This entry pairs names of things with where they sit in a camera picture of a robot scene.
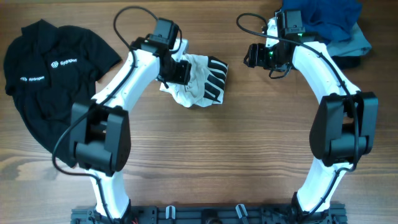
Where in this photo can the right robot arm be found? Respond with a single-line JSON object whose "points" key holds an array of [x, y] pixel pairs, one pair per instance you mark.
{"points": [[344, 126]]}

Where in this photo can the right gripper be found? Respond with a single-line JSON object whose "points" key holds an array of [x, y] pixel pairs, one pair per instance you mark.
{"points": [[257, 52]]}

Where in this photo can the light grey-blue folded shirt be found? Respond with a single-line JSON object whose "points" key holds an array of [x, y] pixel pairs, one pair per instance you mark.
{"points": [[357, 45]]}

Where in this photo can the white t-shirt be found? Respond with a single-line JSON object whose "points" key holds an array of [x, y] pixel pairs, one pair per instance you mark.
{"points": [[207, 82]]}

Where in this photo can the dark blue folded shirt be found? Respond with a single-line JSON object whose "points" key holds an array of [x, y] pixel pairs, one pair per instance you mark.
{"points": [[333, 20]]}

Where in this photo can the black t-shirt with logo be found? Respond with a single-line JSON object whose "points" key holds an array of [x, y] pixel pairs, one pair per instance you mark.
{"points": [[49, 68]]}

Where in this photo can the black folded shirt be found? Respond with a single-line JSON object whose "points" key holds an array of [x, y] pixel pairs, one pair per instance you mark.
{"points": [[347, 62]]}

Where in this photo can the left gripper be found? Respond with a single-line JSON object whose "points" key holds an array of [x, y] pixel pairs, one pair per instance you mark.
{"points": [[183, 74]]}

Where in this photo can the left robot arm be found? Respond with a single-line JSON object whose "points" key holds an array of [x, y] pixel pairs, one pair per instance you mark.
{"points": [[100, 138]]}

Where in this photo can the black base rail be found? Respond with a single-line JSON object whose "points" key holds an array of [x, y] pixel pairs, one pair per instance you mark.
{"points": [[271, 213]]}

